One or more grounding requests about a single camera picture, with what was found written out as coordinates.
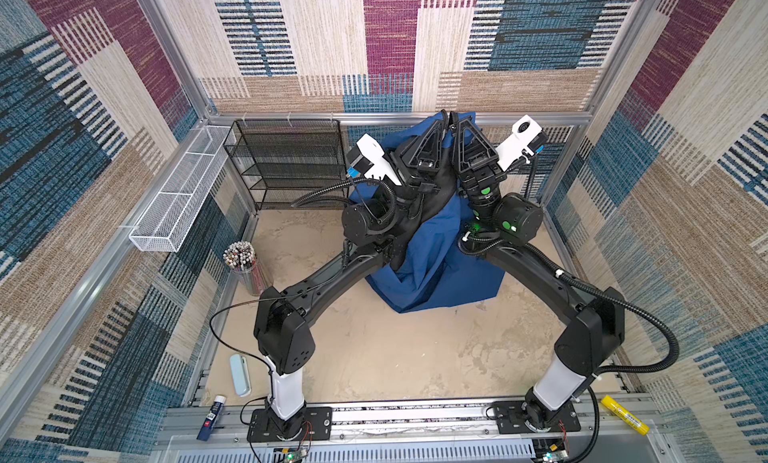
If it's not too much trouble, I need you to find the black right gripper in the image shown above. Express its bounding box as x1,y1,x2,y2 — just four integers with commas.
449,117,506,223

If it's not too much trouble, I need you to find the blue zip jacket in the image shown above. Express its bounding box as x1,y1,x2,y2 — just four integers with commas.
350,110,506,314

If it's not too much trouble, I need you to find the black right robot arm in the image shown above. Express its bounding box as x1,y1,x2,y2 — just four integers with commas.
448,113,680,432

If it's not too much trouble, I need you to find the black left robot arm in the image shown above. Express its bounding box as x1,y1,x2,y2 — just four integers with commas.
247,111,458,443

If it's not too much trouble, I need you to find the metal cup of pens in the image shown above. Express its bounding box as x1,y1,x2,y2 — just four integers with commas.
223,241,272,297

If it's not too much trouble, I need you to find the pale blue flat case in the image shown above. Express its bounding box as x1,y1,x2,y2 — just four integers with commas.
229,354,251,397

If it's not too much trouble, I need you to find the yellow marker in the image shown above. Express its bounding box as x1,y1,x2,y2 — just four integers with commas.
601,395,650,436

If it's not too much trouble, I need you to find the blue white glue stick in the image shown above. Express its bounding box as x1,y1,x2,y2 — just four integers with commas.
196,395,227,441

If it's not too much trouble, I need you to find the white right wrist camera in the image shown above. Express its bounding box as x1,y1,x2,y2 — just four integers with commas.
496,115,547,172

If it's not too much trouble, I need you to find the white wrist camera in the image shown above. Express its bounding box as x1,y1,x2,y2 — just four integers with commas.
346,134,402,186
496,115,547,172

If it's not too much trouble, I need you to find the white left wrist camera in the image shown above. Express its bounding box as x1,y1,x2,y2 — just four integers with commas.
346,134,402,186

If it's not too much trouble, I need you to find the black wire mesh shelf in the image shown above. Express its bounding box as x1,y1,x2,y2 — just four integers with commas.
224,119,347,210

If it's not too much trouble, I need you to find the white wire mesh basket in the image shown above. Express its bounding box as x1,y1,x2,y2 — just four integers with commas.
129,126,229,253

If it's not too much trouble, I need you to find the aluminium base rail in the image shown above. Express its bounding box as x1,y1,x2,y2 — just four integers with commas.
149,393,684,462

